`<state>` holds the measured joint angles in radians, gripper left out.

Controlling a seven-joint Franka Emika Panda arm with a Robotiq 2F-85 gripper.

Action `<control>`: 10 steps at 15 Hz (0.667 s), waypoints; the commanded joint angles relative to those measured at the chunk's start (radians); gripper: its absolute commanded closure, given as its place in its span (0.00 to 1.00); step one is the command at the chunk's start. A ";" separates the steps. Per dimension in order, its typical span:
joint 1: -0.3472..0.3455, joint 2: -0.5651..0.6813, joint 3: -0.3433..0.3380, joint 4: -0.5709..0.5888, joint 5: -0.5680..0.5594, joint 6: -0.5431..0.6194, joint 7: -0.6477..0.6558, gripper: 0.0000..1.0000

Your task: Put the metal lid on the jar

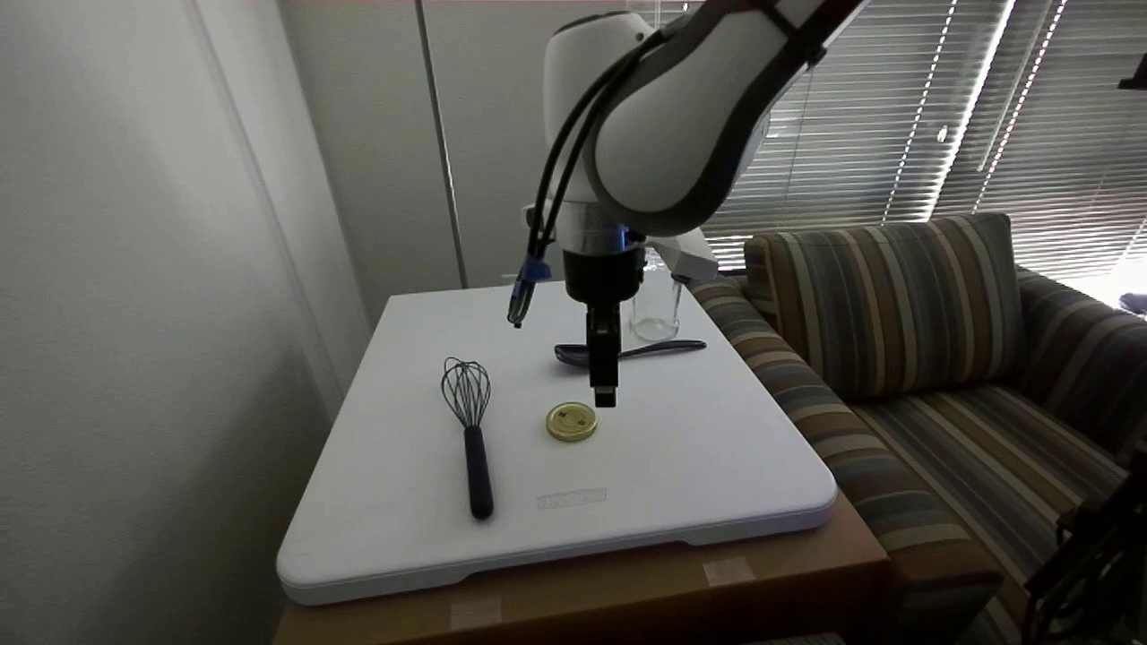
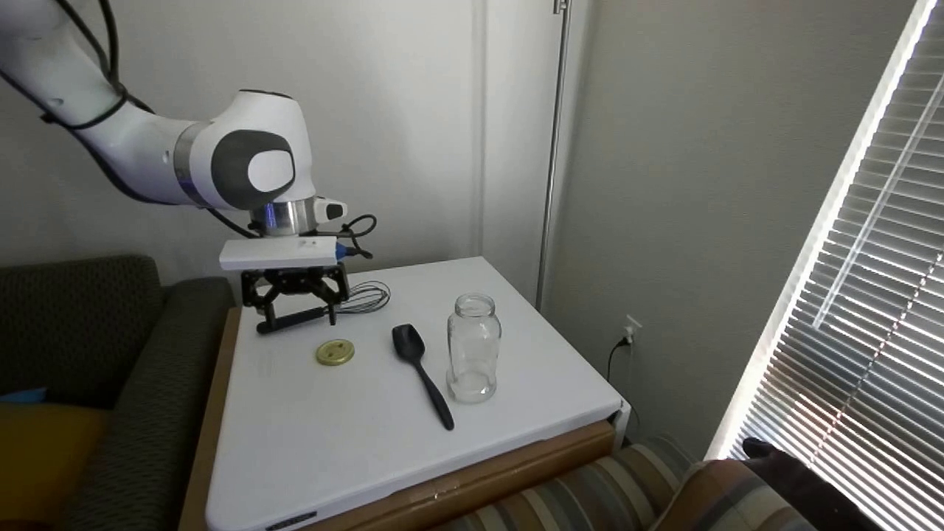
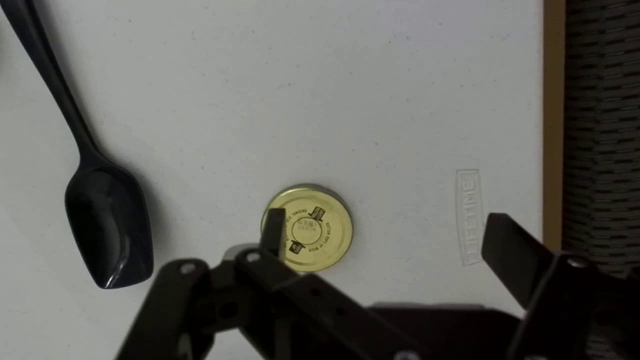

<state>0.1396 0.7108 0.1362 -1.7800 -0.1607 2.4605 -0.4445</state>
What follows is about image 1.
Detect black handled wire whisk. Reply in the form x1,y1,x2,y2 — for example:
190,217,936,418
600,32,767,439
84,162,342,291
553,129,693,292
441,357,496,518

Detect cardboard box table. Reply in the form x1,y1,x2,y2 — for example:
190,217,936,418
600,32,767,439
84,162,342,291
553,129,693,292
272,499,888,645

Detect striped sofa cushion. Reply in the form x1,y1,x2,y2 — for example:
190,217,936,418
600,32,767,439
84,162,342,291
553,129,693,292
746,213,1026,400

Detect white foam board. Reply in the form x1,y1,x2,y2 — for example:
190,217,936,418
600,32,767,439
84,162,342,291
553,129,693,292
275,283,835,604

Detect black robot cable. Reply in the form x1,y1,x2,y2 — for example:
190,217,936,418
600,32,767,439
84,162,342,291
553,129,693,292
522,27,674,266

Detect gold metal jar lid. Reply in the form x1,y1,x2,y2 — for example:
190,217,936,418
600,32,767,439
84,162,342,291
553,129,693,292
544,400,600,445

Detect striped sofa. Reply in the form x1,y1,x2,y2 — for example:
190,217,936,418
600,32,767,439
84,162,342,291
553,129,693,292
697,260,1147,645

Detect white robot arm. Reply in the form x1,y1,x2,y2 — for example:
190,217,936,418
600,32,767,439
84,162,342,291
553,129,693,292
541,0,867,409

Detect window blinds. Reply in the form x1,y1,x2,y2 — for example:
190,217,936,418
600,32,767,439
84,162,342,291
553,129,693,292
705,0,1147,303

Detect clear glass jar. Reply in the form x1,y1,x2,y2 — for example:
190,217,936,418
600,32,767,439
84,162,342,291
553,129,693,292
631,252,682,344

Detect black plastic spoon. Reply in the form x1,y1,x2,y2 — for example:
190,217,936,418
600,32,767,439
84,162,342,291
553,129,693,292
553,340,705,369

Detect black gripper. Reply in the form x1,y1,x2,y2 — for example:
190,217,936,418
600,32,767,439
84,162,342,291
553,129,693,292
564,252,643,409

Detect dark metal stand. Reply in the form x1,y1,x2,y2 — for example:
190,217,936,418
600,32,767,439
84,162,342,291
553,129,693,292
1023,448,1147,645

